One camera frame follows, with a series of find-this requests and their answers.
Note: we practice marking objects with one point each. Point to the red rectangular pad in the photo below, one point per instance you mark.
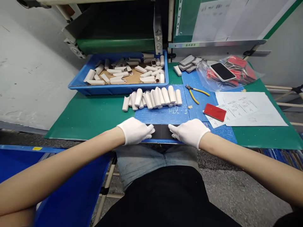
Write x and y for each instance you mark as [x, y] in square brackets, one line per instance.
[214, 111]

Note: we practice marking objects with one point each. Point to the white pipe frame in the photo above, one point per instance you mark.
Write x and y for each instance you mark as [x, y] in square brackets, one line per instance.
[111, 175]

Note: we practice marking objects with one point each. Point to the white pipe rack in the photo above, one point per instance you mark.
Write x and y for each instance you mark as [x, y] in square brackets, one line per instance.
[286, 104]

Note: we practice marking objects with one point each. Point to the black sheet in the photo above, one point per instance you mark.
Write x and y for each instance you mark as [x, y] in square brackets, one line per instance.
[162, 133]

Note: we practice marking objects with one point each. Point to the stack of dark blue sheets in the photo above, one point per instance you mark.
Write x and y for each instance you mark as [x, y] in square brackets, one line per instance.
[284, 157]

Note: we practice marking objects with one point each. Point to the green-framed document board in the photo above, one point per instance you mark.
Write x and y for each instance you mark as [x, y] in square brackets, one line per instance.
[184, 23]

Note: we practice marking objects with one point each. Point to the single white sleeve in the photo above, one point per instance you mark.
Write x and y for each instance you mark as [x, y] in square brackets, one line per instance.
[177, 71]

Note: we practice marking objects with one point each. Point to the row of white tubes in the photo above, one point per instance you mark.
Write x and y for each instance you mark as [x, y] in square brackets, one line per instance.
[153, 98]

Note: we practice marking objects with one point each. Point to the blue corrugated mat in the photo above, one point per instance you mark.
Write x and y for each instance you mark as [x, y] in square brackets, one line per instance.
[163, 115]

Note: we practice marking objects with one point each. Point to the brown cardboard liner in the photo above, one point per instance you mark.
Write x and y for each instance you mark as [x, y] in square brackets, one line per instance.
[136, 75]

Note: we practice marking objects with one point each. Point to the person's right hand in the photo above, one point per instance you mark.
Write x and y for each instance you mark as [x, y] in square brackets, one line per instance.
[191, 132]

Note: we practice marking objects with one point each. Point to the pile of grey pads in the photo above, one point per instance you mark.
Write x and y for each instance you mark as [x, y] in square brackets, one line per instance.
[188, 62]

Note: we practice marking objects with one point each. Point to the green belt conveyor machine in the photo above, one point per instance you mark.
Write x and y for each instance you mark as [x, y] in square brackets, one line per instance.
[113, 35]

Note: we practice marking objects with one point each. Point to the white smartphone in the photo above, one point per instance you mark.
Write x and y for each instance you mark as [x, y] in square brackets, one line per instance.
[222, 71]

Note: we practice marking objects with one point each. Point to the plastic bag of red pads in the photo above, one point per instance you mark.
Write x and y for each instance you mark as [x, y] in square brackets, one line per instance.
[246, 73]

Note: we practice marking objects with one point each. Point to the large blue bin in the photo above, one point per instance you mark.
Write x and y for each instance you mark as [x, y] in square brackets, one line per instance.
[71, 201]

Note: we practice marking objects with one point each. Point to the person's legs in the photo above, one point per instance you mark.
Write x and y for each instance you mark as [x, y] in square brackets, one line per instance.
[142, 163]

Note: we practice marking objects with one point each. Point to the small white paper slip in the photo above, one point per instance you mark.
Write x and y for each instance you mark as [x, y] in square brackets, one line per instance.
[214, 123]

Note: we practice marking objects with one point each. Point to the large white printed paper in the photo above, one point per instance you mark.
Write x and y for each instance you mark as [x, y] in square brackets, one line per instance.
[255, 111]

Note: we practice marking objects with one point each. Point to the blue plastic tray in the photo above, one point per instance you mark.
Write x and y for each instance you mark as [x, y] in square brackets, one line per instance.
[113, 89]

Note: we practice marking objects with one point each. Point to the pile of white tubes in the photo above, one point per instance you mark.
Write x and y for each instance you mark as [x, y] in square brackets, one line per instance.
[118, 71]

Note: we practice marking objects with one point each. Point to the person's body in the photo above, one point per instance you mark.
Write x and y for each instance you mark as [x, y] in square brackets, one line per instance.
[165, 201]

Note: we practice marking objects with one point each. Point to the person's right fingers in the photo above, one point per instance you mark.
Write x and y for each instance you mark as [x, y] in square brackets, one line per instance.
[174, 128]

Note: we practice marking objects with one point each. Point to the person's left fingers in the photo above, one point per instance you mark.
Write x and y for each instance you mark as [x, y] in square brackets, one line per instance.
[149, 130]

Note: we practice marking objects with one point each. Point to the person's left hand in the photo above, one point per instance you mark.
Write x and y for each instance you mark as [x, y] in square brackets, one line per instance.
[133, 131]

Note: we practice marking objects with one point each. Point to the green table mat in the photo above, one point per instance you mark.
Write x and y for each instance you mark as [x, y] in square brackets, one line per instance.
[94, 118]

